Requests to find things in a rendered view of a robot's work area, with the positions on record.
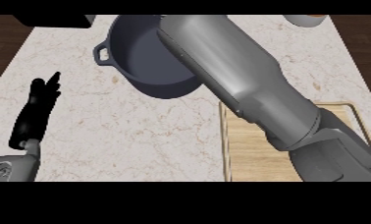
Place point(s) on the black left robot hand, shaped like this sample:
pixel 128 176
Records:
pixel 34 113

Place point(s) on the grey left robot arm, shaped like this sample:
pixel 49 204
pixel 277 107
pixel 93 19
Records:
pixel 20 165

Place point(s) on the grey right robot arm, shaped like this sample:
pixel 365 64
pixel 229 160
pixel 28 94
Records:
pixel 242 80

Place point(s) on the dark grey pot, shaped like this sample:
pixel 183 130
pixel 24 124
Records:
pixel 145 61

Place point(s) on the pale wooden tray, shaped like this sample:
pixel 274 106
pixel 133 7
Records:
pixel 251 149

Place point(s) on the black appliance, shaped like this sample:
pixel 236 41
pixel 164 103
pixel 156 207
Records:
pixel 53 20

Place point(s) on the grey round container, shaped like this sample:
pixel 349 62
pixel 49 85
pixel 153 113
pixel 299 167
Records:
pixel 305 20

